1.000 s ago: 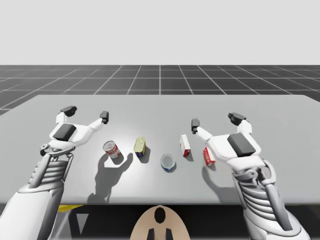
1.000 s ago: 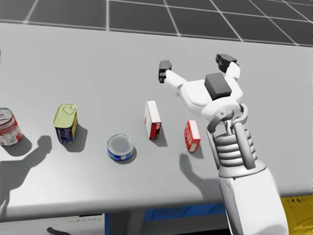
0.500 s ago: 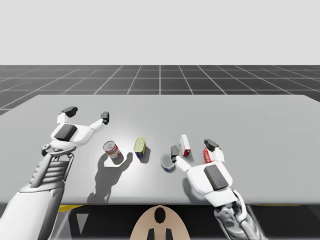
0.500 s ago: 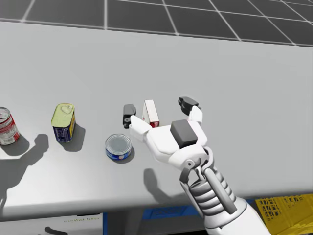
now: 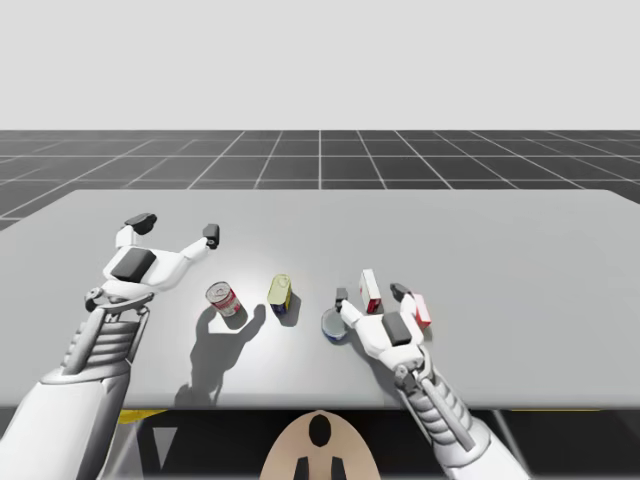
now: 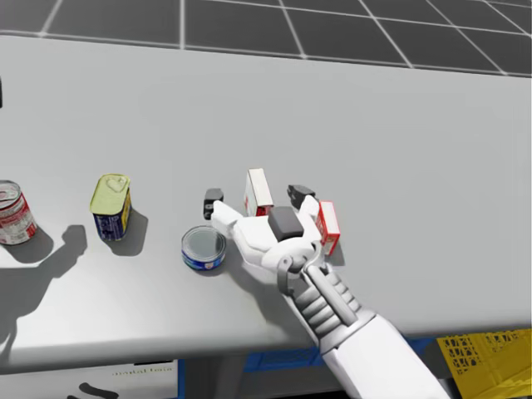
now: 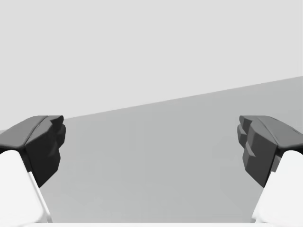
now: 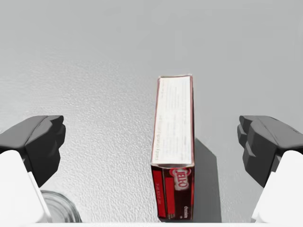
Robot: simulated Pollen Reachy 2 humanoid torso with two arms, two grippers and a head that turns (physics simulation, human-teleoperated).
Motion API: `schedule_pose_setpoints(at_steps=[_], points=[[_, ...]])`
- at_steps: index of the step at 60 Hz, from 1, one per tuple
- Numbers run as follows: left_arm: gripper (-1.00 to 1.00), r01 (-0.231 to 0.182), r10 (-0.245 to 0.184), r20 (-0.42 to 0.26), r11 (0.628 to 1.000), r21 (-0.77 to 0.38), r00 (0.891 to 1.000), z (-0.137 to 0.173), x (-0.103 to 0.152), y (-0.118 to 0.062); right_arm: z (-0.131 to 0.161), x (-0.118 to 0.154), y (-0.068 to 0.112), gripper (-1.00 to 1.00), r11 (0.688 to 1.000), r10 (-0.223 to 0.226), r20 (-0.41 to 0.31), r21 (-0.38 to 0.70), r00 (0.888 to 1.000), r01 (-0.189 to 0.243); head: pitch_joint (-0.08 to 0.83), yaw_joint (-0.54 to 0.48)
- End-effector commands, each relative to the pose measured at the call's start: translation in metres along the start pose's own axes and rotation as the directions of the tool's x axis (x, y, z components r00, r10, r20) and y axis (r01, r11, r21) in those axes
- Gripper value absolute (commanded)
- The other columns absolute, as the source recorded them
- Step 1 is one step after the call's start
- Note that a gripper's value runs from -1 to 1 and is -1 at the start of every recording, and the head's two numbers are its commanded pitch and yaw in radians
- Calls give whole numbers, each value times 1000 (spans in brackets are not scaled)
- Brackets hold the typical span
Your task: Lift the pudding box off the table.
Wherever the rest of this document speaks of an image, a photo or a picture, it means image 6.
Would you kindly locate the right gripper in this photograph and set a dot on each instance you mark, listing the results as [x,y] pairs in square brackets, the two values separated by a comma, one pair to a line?
[266,245]

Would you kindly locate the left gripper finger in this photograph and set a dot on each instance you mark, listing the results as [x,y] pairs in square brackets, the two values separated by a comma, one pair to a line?
[1,92]

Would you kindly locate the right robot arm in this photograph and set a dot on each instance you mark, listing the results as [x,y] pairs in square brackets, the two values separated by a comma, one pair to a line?
[374,349]

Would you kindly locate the blue box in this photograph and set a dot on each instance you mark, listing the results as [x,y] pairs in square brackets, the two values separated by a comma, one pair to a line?
[282,359]

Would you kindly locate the white box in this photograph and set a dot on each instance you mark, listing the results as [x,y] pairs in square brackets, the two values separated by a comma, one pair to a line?
[62,382]

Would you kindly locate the yellow box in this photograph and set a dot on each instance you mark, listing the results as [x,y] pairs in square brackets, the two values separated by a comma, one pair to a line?
[490,361]

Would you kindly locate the red and white carton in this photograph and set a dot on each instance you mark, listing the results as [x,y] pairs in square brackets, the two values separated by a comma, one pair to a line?
[258,191]

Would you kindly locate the blue flat can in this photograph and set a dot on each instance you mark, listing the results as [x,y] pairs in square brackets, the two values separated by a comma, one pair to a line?
[203,249]

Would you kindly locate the red and white can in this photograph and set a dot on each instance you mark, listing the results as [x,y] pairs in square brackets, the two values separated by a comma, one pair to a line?
[14,216]

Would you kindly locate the green and blue rectangular can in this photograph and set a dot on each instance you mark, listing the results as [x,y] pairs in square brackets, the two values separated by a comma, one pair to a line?
[110,208]

